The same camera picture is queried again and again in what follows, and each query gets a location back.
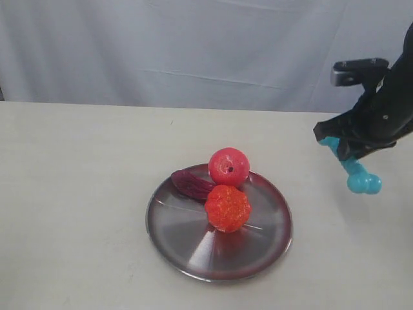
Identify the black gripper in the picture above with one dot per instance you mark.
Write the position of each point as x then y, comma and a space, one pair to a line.
382, 115

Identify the teal toy bone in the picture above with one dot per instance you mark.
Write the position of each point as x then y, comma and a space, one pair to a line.
359, 180

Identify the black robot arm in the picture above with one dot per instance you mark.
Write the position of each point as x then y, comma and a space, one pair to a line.
405, 61

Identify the red toy apple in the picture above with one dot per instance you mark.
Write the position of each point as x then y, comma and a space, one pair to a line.
229, 166

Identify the orange bumpy toy fruit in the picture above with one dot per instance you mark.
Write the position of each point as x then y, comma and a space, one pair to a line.
227, 208

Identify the dark purple toy vegetable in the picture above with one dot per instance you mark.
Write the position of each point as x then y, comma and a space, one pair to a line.
191, 185

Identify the round stainless steel plate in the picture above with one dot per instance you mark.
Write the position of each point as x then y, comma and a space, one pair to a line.
179, 230

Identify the white backdrop cloth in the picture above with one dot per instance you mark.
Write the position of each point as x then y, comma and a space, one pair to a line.
252, 55

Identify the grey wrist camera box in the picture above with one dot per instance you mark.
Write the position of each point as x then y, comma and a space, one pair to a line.
367, 72

